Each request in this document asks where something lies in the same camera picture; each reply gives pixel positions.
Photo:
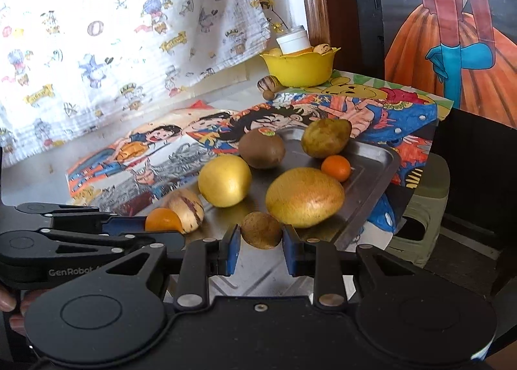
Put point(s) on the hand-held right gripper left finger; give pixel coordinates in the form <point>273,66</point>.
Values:
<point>231,251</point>

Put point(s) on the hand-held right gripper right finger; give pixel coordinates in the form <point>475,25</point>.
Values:
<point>294,251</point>

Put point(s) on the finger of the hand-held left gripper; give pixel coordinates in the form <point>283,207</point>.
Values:
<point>129,241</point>
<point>121,224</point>

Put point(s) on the grey metal tray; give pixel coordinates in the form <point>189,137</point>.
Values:
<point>258,273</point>

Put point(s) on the round brown fruit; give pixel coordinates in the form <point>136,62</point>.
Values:
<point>261,230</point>

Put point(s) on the small orange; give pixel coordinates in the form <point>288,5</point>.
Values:
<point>161,220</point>
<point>336,168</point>

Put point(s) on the large blemished yellow fruit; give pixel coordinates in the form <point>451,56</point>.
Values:
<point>305,196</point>

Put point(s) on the smooth yellow lemon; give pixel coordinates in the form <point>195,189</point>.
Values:
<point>225,180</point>

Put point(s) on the person's left hand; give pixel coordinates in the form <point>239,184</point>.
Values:
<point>6,301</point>

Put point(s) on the brown kiwi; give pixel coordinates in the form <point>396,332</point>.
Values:
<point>261,148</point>

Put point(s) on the green-yellow mango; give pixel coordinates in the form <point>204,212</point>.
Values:
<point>326,138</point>

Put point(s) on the green plastic stool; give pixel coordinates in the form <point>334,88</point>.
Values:
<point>428,192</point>

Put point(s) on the cartoon printed table mat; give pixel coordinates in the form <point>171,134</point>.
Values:
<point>363,111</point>

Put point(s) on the small brown nut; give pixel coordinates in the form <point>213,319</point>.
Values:
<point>267,94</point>

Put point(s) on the yellow plastic bowl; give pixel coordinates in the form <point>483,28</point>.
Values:
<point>299,71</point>

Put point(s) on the white printed curtain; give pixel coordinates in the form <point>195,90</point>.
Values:
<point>101,31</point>

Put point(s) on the orange fruit piece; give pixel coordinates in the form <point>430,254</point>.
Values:
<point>301,53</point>

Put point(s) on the small yellow fruit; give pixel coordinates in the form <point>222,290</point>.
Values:
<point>276,52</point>

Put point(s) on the tan speckled fruit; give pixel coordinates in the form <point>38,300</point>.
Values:
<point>323,48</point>

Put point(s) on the white plastic jar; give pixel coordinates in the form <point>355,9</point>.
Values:
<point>293,41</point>

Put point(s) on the dried flower sprig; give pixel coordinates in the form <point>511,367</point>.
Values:
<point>278,17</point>

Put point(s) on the wall poster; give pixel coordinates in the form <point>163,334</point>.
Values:
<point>464,51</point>

